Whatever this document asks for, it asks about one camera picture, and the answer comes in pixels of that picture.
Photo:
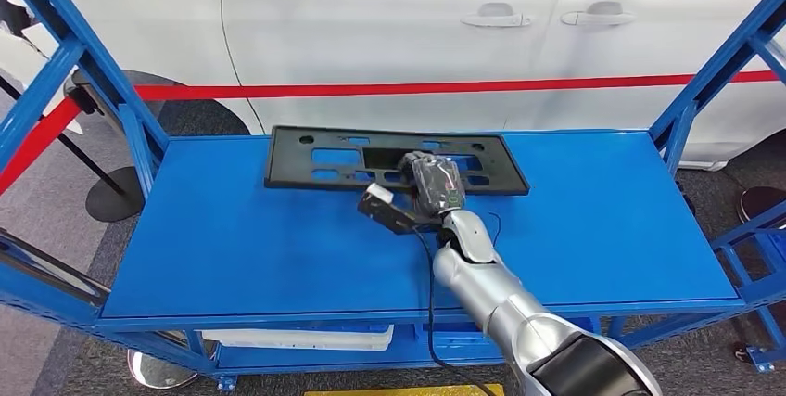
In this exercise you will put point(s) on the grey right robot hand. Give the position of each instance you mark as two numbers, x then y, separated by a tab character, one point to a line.
436	184

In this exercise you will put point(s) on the black plastic plate bracket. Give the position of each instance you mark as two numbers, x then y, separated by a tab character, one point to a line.
288	166

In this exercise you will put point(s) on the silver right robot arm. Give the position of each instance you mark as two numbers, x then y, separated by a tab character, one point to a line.
491	295

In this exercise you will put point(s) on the blue metal shelf rack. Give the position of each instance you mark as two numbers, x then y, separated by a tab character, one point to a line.
245	246

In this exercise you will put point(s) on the red barrier belt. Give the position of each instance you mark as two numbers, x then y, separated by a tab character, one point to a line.
37	141
368	89

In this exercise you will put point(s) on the white car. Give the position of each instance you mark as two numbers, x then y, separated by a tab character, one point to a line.
368	24

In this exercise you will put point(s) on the white plastic crate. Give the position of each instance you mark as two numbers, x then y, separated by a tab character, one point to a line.
295	339

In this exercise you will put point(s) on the yellow floor tape square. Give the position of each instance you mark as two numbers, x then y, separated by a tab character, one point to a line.
399	391

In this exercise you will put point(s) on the round dark stanchion base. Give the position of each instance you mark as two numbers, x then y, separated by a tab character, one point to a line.
764	206

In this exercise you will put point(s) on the grey stanchion with chrome base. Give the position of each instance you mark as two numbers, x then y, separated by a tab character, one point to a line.
159	371

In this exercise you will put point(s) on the small blue metal rack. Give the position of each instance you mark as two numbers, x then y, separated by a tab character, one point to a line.
764	361

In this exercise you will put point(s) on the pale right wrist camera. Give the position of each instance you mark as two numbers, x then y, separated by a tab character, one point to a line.
381	193

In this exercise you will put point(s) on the grey belt stanchion post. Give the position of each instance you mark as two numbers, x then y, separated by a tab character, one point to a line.
83	92

